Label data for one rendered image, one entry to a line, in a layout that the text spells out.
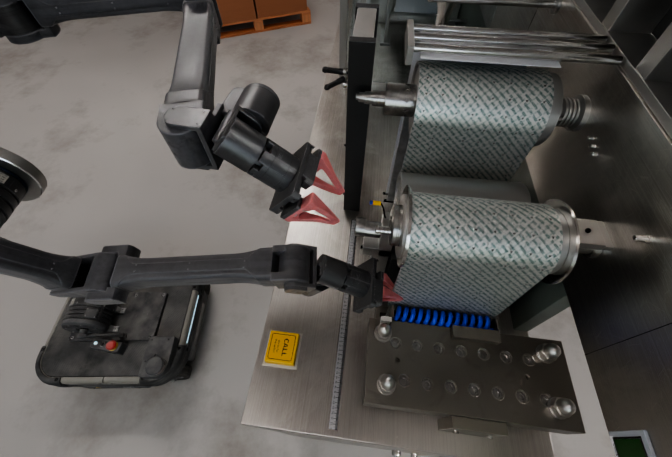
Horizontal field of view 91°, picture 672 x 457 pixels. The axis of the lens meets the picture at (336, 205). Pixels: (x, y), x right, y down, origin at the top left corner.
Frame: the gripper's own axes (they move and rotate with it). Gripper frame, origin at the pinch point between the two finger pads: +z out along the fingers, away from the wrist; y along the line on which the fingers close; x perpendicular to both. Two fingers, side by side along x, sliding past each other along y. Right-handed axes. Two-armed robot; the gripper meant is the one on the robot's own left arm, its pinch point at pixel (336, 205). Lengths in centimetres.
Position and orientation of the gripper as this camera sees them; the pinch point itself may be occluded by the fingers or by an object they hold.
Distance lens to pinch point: 52.2
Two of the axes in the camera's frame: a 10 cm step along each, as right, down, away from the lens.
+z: 7.6, 4.8, 4.5
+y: -1.5, 8.0, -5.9
